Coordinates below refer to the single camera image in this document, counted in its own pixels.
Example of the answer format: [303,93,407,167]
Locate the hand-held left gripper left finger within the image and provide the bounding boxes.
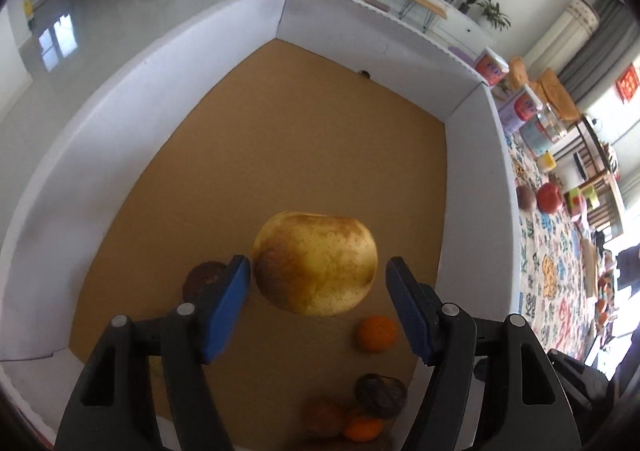
[54,255,252,451]

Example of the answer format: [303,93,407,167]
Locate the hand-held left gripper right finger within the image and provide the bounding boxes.
[385,256,583,451]

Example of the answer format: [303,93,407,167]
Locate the small orange tangerine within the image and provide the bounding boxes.
[342,413,385,443]
[355,315,398,354]

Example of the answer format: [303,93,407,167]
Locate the large dark brown fruit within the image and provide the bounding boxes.
[183,261,228,302]

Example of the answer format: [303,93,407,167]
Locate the small dark wrinkled fruit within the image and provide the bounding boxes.
[354,373,408,419]

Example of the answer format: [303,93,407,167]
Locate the large yellow pear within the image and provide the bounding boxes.
[251,211,379,317]

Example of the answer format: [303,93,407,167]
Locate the purple sweet potato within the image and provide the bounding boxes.
[306,398,347,438]

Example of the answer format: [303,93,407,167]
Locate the white cardboard box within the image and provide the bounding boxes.
[0,0,523,451]

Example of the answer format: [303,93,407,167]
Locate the printed woven tablecloth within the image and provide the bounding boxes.
[492,81,626,367]

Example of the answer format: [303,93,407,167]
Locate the red apple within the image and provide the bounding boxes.
[537,182,563,215]

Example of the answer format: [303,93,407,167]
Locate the pink dotted bag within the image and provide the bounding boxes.
[565,191,592,222]

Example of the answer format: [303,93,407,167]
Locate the clear jar with blue label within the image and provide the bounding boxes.
[520,106,568,156]

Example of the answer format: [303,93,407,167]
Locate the wooden chair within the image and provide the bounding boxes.
[565,116,626,234]

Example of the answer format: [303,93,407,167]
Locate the tan cushion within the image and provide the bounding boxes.
[507,56,532,92]
[537,68,581,122]

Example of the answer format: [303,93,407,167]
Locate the small wooden bench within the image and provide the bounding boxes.
[400,0,448,28]

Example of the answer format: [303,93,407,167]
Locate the grey curtain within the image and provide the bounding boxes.
[557,0,640,106]

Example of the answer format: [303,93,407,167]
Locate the red wall decoration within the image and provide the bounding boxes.
[616,63,640,104]

